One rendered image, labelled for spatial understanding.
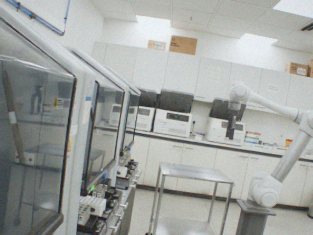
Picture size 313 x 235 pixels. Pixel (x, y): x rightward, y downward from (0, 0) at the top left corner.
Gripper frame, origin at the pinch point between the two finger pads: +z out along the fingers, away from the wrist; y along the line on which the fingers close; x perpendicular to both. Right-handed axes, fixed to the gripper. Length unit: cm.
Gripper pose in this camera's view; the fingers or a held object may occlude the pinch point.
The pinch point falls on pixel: (229, 136)
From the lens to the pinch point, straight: 212.9
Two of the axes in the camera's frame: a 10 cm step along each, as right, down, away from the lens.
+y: 0.3, -0.5, 10.0
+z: -1.6, 9.9, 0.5
